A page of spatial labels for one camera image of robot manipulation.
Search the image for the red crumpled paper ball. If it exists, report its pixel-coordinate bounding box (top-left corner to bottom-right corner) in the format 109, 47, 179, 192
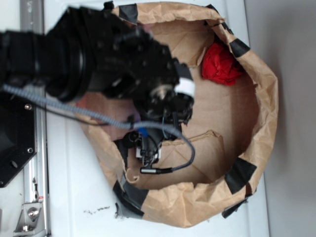
201, 42, 245, 86

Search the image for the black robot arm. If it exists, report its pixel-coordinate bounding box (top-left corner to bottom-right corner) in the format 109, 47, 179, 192
0, 7, 195, 123

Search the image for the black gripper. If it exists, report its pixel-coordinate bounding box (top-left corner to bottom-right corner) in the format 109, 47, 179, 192
98, 26, 196, 124

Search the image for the aluminium extrusion rail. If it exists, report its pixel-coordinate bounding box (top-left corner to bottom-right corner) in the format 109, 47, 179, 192
19, 0, 51, 237

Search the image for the grey braided cable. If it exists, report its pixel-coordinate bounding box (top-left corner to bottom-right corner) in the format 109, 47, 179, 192
2, 83, 196, 175

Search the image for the silver corner bracket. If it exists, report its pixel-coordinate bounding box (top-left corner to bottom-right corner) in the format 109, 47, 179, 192
13, 202, 44, 237

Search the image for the brown paper bag tray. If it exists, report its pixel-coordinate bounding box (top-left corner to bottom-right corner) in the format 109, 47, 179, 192
82, 2, 278, 228

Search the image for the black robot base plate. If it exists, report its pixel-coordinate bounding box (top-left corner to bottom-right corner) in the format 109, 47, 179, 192
0, 93, 36, 188

